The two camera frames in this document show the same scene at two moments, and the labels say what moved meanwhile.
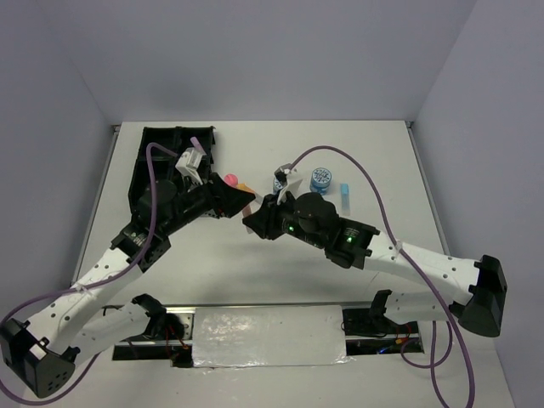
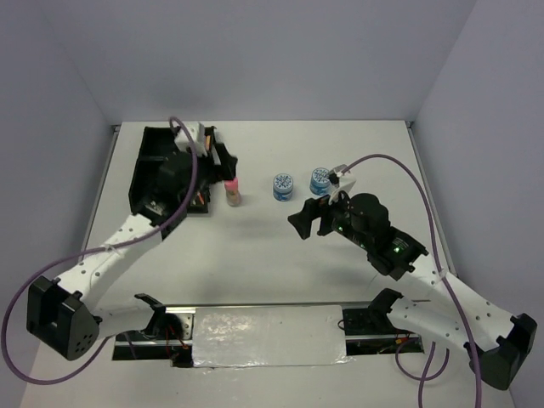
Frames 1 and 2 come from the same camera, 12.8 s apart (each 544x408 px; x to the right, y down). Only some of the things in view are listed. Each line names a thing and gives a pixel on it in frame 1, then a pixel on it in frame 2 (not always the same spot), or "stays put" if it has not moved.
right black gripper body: (281, 218) -> (333, 216)
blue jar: (320, 180) stays put
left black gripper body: (196, 202) -> (207, 172)
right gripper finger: (257, 222) -> (302, 220)
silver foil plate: (269, 336) stays put
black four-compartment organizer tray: (163, 162) stays put
